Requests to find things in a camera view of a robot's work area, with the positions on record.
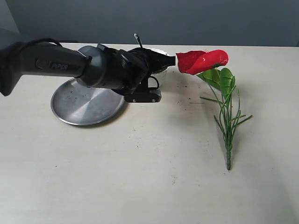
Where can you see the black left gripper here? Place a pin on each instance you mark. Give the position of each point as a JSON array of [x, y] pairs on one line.
[[143, 60]]

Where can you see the stainless steel spork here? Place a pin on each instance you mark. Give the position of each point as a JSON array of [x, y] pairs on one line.
[[137, 37]]

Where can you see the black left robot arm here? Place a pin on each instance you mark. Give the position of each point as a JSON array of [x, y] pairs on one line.
[[95, 67]]

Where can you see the white plastic flower pot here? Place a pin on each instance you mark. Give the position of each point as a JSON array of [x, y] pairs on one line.
[[159, 76]]

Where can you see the red artificial anthurium flower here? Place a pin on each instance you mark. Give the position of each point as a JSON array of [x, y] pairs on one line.
[[209, 66]]

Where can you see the round stainless steel plate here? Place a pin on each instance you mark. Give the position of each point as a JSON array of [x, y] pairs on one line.
[[81, 106]]

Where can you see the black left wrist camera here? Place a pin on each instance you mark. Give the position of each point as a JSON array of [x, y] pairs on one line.
[[144, 93]]

